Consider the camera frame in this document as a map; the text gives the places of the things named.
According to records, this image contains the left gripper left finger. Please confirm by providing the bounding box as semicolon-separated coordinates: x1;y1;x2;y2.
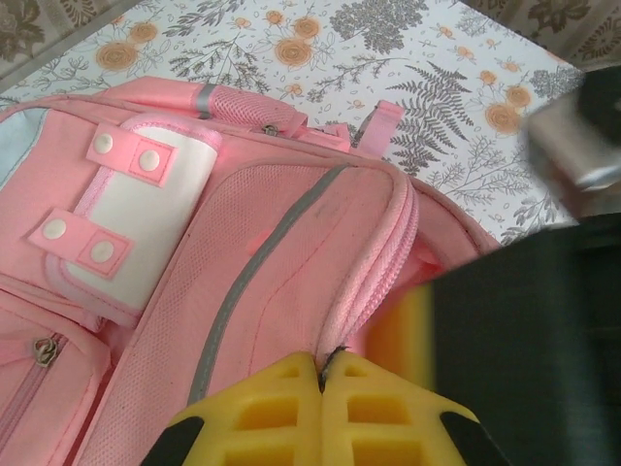
145;351;325;466

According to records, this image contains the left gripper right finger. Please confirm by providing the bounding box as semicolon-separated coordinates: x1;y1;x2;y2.
320;348;513;466

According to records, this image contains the pink backpack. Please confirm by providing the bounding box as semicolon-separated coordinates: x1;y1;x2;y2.
0;80;504;466

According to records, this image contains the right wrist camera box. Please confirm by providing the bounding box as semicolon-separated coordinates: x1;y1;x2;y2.
526;94;621;191

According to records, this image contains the floral table cover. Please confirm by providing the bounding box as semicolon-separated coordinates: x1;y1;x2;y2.
0;0;588;244

